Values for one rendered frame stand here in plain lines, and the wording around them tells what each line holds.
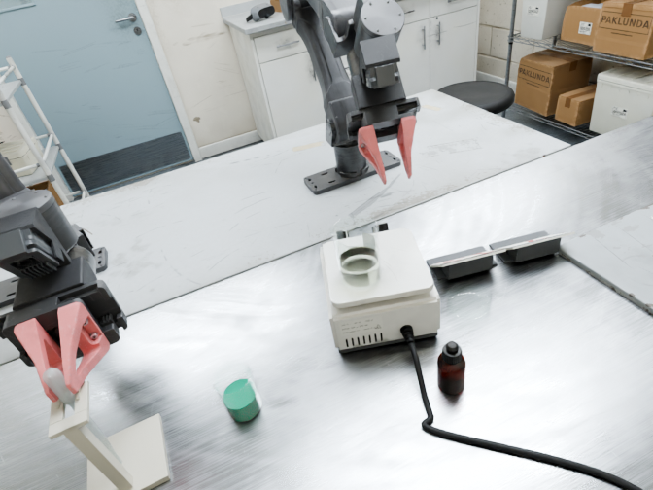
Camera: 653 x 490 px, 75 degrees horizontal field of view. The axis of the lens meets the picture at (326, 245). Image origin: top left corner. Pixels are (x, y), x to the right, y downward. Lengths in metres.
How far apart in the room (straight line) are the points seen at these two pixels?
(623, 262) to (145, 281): 0.71
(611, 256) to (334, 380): 0.41
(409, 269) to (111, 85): 3.00
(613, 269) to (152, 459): 0.60
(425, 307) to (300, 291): 0.21
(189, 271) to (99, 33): 2.67
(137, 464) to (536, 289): 0.52
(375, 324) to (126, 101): 3.02
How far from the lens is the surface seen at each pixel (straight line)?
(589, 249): 0.70
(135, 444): 0.56
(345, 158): 0.86
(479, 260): 0.63
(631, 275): 0.67
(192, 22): 3.34
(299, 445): 0.50
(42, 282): 0.53
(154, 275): 0.78
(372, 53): 0.57
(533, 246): 0.66
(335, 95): 0.83
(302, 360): 0.55
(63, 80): 3.37
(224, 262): 0.74
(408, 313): 0.51
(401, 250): 0.54
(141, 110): 3.40
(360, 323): 0.51
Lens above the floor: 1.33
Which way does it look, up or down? 37 degrees down
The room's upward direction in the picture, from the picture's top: 11 degrees counter-clockwise
